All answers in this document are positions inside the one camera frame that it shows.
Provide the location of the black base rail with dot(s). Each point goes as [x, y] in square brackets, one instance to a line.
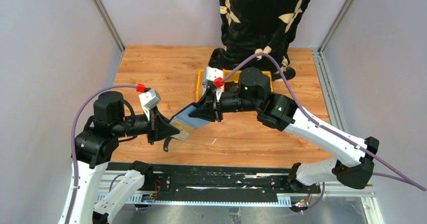
[220, 185]

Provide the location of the left yellow bin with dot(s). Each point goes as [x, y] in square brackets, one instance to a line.
[200, 87]

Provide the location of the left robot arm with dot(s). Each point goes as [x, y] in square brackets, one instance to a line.
[92, 150]

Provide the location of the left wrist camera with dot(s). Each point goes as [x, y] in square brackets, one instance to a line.
[149, 98]

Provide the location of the gold card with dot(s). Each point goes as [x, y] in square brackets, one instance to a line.
[184, 131]

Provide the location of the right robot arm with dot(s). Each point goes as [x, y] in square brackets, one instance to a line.
[349, 165]

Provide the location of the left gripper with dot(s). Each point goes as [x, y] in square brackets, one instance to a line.
[152, 126]

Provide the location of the black floral blanket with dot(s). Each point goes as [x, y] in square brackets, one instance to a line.
[254, 26]

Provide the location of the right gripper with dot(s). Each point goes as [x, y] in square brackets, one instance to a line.
[216, 106]

